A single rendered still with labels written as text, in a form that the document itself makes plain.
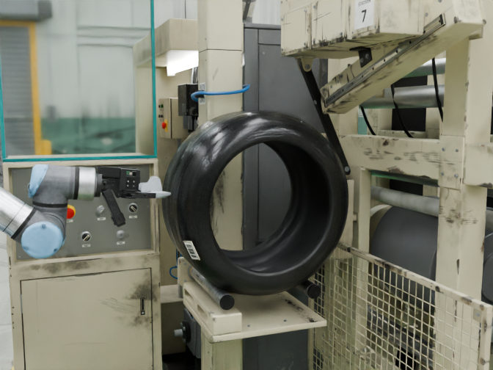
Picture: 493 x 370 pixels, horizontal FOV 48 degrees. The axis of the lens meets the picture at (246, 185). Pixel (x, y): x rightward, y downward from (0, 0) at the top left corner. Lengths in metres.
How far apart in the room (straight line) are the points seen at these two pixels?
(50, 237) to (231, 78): 0.86
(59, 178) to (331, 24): 0.87
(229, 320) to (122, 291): 0.68
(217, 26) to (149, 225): 0.82
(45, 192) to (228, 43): 0.81
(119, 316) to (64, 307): 0.21
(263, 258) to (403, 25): 0.89
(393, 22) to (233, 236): 0.93
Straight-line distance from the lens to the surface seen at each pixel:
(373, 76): 1.70
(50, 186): 1.52
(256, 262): 1.89
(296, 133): 1.60
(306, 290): 1.71
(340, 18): 1.61
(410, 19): 1.51
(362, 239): 2.14
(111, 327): 2.24
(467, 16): 1.48
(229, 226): 1.95
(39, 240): 1.40
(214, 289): 1.67
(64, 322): 2.22
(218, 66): 1.91
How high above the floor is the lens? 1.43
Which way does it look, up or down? 7 degrees down
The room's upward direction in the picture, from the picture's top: straight up
